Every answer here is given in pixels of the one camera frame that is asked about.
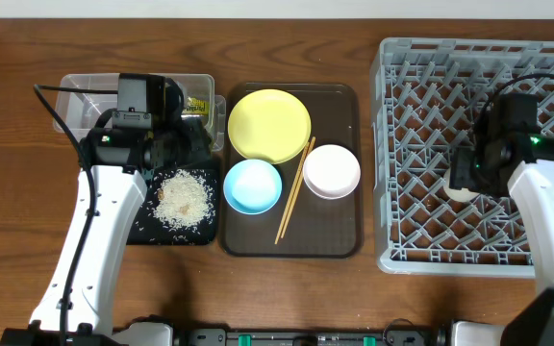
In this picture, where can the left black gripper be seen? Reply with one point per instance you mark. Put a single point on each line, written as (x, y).
(192, 139)

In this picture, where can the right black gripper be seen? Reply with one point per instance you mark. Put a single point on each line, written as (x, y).
(461, 176)

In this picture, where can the white green cup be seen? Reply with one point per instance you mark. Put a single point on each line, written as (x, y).
(462, 195)

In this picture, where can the green orange snack wrapper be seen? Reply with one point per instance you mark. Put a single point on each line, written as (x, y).
(196, 106)

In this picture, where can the pile of rice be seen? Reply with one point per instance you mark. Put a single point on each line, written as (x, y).
(183, 199)

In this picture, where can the light blue bowl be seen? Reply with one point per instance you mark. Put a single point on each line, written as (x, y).
(252, 187)

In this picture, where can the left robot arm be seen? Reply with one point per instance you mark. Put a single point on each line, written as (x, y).
(77, 307)

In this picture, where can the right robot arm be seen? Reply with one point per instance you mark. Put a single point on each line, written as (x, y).
(521, 166)

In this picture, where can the grey dishwasher rack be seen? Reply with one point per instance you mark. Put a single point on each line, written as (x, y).
(426, 93)

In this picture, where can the black plastic tray bin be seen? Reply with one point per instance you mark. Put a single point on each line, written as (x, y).
(190, 230)

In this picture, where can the yellow plate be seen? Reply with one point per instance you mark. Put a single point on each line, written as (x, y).
(269, 124)

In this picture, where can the clear plastic bin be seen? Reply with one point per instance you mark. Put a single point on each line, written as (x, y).
(80, 111)

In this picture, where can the dark brown serving tray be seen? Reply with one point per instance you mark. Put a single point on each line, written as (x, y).
(318, 228)

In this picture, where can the wooden chopstick left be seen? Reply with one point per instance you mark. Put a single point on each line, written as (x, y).
(292, 189)

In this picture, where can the wooden chopstick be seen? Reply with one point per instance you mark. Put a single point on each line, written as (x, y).
(297, 189)
(292, 189)

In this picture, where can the wooden chopstick right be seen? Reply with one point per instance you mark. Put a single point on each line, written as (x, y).
(297, 189)

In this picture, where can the pink bowl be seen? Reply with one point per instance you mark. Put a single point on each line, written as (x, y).
(331, 172)

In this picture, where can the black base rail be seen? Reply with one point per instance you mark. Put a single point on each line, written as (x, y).
(399, 332)

